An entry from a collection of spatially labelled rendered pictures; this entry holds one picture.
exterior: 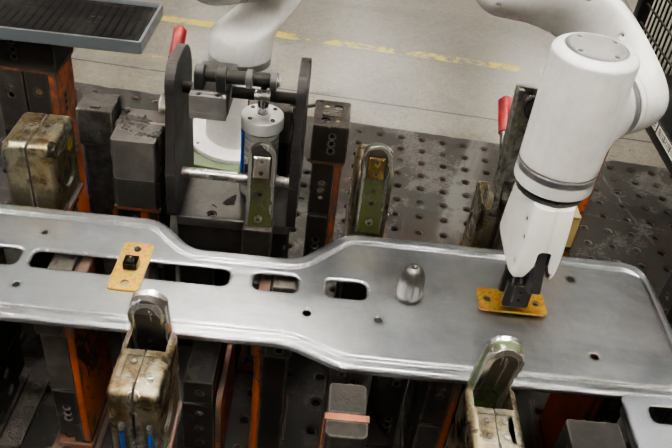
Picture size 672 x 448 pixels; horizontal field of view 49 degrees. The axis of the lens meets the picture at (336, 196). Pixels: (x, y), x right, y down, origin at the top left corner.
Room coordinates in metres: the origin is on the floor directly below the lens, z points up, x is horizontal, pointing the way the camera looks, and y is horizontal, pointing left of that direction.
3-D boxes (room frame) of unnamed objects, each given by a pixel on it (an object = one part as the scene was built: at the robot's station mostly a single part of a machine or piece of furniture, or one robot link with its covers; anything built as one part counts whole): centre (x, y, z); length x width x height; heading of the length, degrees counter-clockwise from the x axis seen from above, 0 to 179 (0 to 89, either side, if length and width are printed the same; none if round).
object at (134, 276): (0.65, 0.24, 1.01); 0.08 x 0.04 x 0.01; 2
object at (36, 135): (0.80, 0.40, 0.89); 0.13 x 0.11 x 0.38; 2
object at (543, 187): (0.67, -0.23, 1.20); 0.09 x 0.08 x 0.03; 2
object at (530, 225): (0.66, -0.23, 1.14); 0.10 x 0.07 x 0.11; 2
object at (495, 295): (0.66, -0.23, 1.01); 0.08 x 0.04 x 0.01; 92
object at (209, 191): (0.85, 0.14, 0.94); 0.18 x 0.13 x 0.49; 92
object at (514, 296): (0.64, -0.23, 1.05); 0.03 x 0.03 x 0.07; 2
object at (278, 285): (0.65, 0.06, 0.84); 0.12 x 0.05 x 0.29; 2
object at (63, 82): (0.97, 0.48, 0.92); 0.10 x 0.08 x 0.45; 92
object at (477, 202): (0.83, -0.22, 0.88); 0.07 x 0.06 x 0.35; 2
